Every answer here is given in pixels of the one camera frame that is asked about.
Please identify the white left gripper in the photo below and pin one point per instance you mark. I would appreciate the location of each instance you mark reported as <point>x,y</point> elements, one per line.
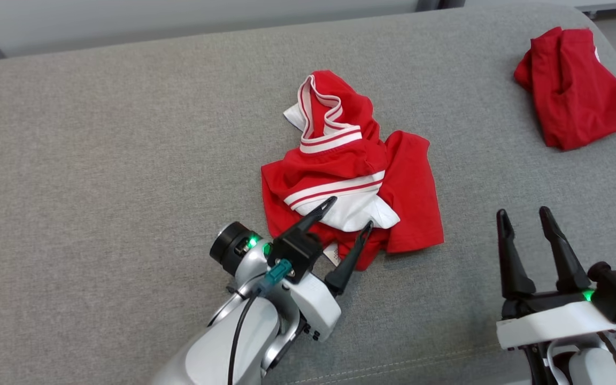
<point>318,310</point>

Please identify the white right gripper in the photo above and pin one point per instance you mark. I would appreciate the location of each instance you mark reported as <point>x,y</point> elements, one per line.
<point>548,323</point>

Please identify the red jersey with white sleeves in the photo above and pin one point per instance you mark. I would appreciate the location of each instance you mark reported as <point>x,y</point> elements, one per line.
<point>409,203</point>

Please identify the red shorts with white stripe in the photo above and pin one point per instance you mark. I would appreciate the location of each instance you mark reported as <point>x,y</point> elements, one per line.
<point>575,91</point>

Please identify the grey fabric sofa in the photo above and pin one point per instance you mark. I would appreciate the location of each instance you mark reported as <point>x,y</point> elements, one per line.
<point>126,160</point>

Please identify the grey partition base rail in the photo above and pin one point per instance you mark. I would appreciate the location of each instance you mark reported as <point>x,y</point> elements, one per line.
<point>615,4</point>

